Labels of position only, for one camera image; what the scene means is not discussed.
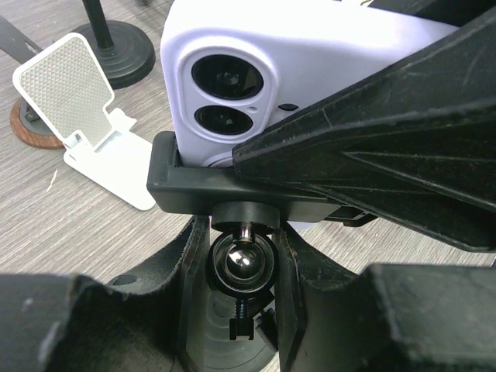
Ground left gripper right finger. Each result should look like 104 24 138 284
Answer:
273 224 495 371

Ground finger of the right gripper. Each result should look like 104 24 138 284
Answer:
232 9 495 252

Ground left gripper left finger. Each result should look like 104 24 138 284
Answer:
1 217 210 371

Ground black round-base stand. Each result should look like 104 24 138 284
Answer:
147 132 365 371

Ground purple-cased phone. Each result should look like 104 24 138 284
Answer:
160 1 456 167

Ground wooden-base grey phone stand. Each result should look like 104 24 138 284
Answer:
0 15 65 150

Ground white folding phone stand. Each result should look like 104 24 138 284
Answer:
12 33 155 211

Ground tall black phone stand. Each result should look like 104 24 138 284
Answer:
74 0 156 90

